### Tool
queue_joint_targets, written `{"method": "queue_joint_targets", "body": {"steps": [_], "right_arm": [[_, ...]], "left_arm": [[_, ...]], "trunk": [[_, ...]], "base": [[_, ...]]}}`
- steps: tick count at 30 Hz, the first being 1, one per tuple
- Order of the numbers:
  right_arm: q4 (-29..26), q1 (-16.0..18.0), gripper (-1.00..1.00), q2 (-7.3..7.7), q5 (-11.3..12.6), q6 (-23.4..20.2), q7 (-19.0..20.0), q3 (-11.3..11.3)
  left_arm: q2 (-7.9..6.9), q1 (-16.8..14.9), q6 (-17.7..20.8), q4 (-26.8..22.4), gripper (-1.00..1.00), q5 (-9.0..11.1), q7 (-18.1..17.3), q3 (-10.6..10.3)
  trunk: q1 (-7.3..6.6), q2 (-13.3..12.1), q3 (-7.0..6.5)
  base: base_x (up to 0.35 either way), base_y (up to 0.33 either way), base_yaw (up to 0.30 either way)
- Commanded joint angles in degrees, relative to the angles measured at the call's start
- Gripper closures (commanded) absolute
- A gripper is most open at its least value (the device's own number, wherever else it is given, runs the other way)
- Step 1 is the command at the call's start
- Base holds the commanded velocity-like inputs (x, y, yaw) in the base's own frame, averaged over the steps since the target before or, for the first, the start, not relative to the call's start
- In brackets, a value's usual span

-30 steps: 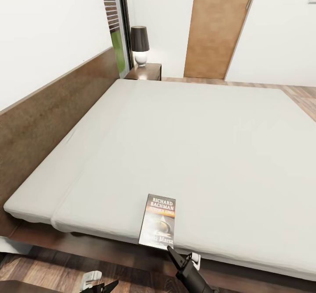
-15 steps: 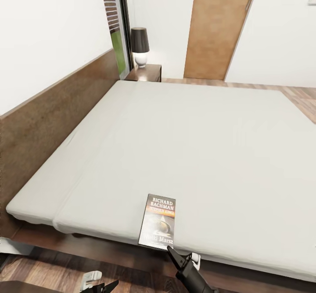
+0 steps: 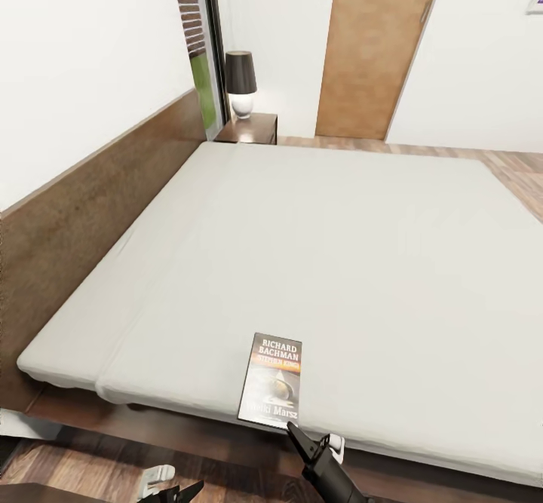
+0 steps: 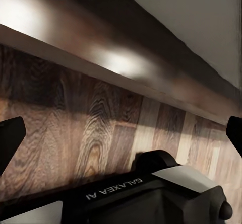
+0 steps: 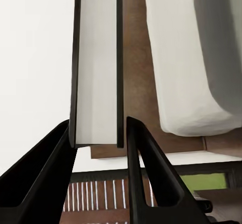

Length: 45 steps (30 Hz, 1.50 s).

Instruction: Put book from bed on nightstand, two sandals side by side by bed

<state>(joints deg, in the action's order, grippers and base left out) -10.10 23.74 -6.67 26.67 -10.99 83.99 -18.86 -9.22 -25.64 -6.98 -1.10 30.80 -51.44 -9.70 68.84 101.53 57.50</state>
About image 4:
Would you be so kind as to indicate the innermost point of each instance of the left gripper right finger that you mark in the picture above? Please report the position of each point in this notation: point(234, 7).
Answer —
point(234, 132)

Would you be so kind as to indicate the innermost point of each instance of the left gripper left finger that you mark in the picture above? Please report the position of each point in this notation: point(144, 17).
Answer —
point(12, 133)

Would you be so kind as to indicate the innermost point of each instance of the bed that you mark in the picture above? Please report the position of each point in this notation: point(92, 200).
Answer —
point(184, 53)

